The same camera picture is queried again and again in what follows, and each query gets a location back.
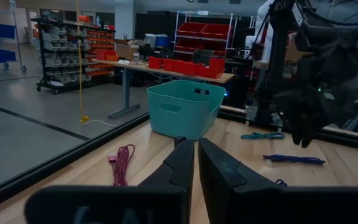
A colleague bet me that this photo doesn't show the white robot body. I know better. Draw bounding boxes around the white robot body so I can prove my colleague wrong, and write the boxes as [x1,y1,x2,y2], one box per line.
[245,0,275,63]

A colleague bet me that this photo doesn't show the teal plastic bin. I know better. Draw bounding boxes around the teal plastic bin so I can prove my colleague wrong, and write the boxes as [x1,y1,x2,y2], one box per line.
[146,80,226,141]

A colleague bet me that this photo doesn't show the cardboard box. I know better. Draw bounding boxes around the cardboard box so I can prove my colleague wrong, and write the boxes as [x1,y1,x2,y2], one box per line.
[113,38,143,61]

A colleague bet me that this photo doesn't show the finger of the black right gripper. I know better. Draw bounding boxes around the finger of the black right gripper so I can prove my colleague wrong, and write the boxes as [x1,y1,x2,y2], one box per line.
[301,119,320,149]
[290,118,304,146]

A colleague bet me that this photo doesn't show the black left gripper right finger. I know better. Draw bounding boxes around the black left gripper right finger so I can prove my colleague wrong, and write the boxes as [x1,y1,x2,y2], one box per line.
[198,137,358,224]

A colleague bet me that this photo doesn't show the teal USB cable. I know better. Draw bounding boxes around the teal USB cable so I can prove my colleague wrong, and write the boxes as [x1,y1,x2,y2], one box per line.
[240,132,286,140]

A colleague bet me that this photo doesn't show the blue plastic container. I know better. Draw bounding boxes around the blue plastic container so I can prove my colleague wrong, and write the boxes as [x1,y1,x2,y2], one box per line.
[154,35,172,49]

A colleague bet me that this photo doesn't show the white floor cable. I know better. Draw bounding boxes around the white floor cable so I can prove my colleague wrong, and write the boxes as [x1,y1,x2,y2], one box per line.
[84,119,117,128]

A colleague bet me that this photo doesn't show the yellow cord with plug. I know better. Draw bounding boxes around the yellow cord with plug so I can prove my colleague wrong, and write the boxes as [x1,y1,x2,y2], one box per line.
[75,0,90,124]

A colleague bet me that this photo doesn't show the wire rack with red bins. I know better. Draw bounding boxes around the wire rack with red bins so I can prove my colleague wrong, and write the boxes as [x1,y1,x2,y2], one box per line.
[173,11,239,59]

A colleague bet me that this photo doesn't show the pink braided USB cable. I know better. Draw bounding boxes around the pink braided USB cable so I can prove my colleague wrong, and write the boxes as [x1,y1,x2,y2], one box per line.
[108,144,136,187]

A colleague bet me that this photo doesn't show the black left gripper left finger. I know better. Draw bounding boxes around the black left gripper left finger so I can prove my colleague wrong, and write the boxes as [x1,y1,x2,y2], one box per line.
[24,136,195,224]

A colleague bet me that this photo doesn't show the black shelf rack with bins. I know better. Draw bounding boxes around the black shelf rack with bins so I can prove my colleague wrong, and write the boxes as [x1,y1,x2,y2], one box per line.
[31,15,117,95]

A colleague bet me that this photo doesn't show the wooden table with grey legs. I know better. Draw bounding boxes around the wooden table with grey legs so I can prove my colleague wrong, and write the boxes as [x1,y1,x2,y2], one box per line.
[91,58,236,121]

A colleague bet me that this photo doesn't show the red plastic bin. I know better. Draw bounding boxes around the red plastic bin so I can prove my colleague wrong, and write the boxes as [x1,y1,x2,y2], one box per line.
[175,60,203,77]
[162,58,177,73]
[148,56,164,70]
[197,57,226,80]

